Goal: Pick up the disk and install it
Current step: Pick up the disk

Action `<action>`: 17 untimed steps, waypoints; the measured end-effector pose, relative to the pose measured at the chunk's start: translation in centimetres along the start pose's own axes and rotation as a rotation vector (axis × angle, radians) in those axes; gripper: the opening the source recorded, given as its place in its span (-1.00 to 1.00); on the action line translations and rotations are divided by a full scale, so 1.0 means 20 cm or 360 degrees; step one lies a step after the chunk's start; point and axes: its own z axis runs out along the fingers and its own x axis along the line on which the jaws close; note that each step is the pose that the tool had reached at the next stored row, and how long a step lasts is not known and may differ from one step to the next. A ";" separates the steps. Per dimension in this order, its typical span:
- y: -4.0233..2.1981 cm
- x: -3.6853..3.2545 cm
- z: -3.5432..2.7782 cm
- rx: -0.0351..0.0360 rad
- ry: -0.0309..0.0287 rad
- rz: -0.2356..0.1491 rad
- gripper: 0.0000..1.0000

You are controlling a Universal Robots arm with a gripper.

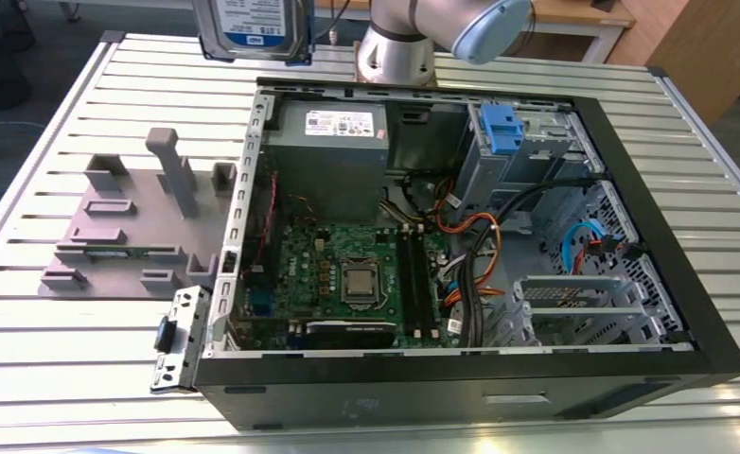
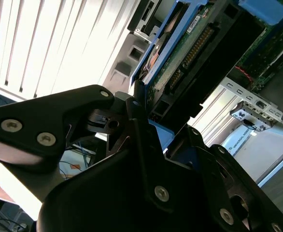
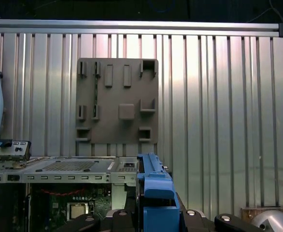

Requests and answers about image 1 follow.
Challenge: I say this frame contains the thin red wire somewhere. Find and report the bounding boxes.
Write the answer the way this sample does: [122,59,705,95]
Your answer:
[247,169,281,275]

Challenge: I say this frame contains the grey parts rack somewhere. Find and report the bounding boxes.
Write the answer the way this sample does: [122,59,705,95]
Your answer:
[37,126,240,301]

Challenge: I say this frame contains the black PC case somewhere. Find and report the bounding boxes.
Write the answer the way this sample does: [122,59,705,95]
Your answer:
[189,75,740,431]

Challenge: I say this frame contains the green RAM stick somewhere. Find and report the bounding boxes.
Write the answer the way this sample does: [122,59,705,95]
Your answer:
[84,247,155,259]

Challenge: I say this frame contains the blue floor cable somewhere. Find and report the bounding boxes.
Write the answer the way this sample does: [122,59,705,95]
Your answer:
[0,121,53,139]

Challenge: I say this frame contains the wooden desk with white frame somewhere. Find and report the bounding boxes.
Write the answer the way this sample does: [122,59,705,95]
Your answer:
[243,0,637,65]

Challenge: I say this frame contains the green motherboard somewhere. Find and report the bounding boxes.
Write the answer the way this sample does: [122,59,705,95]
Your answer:
[236,223,470,352]

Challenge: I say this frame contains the blue plastic drive latch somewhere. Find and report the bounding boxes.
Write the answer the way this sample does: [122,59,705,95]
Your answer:
[478,102,527,156]

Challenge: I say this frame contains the CPU socket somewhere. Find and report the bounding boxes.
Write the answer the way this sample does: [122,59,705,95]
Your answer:
[336,256,382,309]

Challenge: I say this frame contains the metal disk bay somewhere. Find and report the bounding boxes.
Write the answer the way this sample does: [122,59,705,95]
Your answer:
[508,274,686,350]

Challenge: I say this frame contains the metal expansion card retainer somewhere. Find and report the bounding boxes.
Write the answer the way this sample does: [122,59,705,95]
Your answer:
[148,285,215,394]

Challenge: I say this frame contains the thick black cable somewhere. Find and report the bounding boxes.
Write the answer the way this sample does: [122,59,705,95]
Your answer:
[455,178,602,350]

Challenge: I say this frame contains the grey power supply unit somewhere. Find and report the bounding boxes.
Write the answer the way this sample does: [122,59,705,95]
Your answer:
[260,98,390,227]

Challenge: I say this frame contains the silver CPU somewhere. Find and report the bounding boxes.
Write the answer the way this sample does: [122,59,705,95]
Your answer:
[341,269,378,298]

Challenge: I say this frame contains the blue wire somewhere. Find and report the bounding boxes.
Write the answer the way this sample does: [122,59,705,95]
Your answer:
[559,219,610,276]

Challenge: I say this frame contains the black chair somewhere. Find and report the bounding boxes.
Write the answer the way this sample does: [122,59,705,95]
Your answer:
[0,18,34,111]

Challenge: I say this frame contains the wooden cabinet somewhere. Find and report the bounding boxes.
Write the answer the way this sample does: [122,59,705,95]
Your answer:
[602,0,740,127]

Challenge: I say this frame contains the black RAM slot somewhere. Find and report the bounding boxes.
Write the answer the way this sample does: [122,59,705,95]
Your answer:
[414,225,442,341]

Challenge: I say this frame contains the orange and yellow wires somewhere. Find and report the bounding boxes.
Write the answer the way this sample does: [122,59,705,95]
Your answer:
[435,212,503,305]

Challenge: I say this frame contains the grey metal drive cage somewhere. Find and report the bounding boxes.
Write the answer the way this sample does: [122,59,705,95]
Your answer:
[451,99,606,229]

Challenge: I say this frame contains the yellow and black wire bundle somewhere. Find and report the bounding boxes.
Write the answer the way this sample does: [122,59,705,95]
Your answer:
[379,197,442,229]

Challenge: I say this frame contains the hard disk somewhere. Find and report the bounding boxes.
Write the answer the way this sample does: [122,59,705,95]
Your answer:
[196,0,315,66]

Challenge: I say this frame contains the black graphics card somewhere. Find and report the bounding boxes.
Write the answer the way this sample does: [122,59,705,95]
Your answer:
[285,319,398,352]

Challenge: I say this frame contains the black power connector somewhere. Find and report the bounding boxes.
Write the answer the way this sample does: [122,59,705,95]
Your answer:
[587,234,647,260]

